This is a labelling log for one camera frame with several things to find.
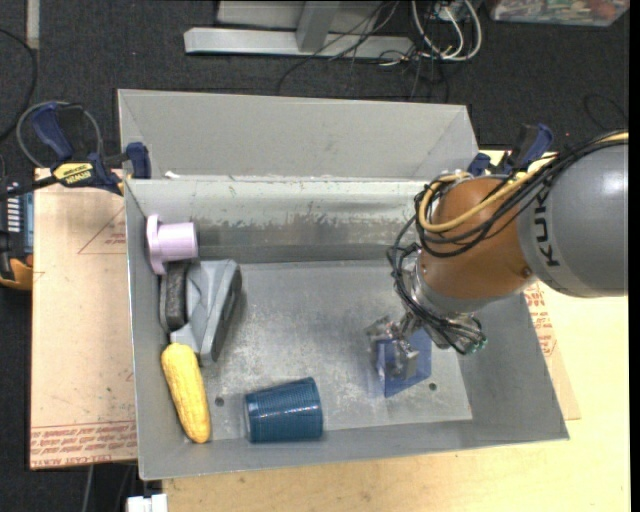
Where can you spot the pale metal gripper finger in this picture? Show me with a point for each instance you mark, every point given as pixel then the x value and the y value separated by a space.
pixel 410 361
pixel 386 350

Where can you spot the clear blue plastic piece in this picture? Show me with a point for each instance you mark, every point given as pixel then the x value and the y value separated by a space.
pixel 422 357

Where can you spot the grey metal bin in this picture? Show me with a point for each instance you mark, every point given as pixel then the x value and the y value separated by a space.
pixel 320 320

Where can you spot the dark blue ribbed cup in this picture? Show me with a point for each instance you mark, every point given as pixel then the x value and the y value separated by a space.
pixel 285 412

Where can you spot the grey plastic wedge box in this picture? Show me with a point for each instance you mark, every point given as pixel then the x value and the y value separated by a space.
pixel 212 300

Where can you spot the yellow toy corn cob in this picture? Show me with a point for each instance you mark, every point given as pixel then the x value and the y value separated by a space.
pixel 187 395

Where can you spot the dark grey sponge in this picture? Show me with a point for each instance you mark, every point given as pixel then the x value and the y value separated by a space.
pixel 175 299

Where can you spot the pale pink plastic cup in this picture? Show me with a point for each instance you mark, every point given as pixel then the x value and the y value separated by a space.
pixel 175 241

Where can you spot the brown cardboard board, red print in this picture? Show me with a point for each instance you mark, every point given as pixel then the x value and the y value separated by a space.
pixel 75 325

